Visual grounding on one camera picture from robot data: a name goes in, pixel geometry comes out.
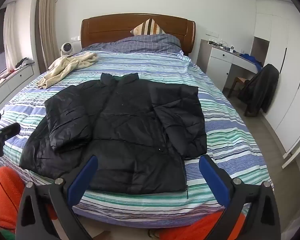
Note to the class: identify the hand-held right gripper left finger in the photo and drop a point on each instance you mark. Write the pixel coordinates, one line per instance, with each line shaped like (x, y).
(82, 180)

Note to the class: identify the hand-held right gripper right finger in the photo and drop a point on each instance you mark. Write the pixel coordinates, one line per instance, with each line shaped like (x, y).
(213, 180)

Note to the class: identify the black puffer jacket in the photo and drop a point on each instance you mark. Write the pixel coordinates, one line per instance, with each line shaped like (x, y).
(130, 130)

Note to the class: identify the pink clothes pile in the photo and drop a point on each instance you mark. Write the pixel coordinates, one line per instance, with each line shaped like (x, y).
(0, 78)

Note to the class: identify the dark clothes pile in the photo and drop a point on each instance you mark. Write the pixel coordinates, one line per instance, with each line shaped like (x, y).
(23, 62)

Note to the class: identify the white window bench cabinet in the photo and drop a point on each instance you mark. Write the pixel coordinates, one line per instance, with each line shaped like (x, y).
(15, 80)

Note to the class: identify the striped bed quilt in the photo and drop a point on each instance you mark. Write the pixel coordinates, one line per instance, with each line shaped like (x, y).
(227, 135)

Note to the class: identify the cream knit sweater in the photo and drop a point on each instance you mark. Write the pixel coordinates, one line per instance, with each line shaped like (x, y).
(65, 67)

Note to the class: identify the white sheer curtain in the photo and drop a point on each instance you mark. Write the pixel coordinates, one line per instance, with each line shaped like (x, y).
(10, 35)

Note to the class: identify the green shirt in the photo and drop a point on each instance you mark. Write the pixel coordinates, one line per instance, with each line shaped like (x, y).
(3, 234)

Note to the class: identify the white round fan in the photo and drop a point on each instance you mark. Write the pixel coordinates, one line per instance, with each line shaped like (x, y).
(66, 48)

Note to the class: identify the wooden chair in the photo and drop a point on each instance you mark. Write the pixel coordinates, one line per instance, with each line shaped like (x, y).
(239, 80)

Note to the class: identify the black bag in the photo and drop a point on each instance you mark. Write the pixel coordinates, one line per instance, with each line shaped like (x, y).
(262, 87)

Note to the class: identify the beige curtain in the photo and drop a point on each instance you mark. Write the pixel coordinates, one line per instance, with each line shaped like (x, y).
(46, 17)

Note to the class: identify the blue cloth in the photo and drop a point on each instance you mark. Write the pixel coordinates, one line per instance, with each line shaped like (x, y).
(252, 59)

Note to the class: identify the white wardrobe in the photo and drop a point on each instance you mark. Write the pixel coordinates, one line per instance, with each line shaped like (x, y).
(284, 67)

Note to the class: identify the small desk clutter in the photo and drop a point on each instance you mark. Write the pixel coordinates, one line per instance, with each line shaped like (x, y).
(222, 45)

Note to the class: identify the wooden headboard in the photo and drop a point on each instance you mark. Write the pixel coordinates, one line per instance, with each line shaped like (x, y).
(102, 27)

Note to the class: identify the blue checked pillow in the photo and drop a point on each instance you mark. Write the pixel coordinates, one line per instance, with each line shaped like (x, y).
(140, 43)

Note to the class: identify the brown striped cushion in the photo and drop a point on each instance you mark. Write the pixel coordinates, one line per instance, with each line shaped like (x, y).
(147, 27)

